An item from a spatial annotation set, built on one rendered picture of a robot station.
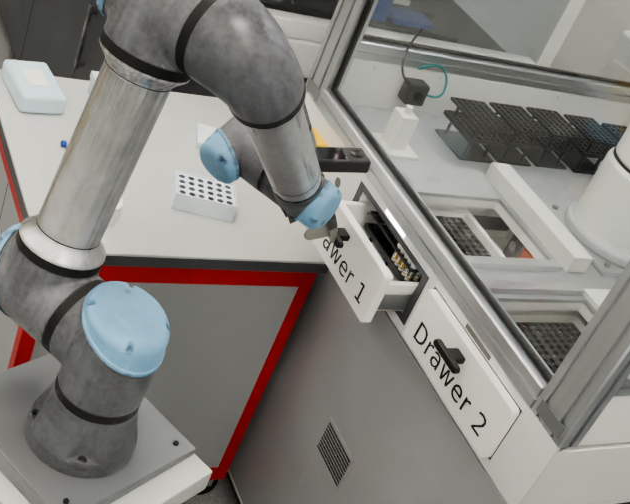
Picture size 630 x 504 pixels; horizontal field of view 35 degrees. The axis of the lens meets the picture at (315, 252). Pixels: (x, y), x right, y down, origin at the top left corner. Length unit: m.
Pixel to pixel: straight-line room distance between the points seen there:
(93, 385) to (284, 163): 0.37
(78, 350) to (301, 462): 0.95
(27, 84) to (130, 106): 0.95
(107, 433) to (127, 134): 0.39
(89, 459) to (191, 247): 0.62
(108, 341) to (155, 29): 0.38
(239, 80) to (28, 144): 0.97
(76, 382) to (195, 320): 0.71
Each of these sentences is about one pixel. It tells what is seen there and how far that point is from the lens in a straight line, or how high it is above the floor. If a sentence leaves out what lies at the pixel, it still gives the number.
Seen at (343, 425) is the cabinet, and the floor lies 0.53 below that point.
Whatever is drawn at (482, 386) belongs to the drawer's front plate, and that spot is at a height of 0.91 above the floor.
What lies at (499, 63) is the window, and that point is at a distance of 1.68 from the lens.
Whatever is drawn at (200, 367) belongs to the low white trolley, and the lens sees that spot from 2.08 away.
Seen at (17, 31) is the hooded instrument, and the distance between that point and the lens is 3.86.
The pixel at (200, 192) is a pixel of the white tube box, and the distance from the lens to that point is 1.98.
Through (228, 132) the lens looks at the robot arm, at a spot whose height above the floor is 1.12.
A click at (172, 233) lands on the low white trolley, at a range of 1.89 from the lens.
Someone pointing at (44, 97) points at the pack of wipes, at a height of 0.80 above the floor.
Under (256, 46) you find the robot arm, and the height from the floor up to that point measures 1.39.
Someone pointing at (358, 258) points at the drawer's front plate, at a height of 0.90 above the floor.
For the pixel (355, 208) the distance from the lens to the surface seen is 1.94.
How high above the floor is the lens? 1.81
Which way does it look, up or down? 32 degrees down
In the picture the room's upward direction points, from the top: 24 degrees clockwise
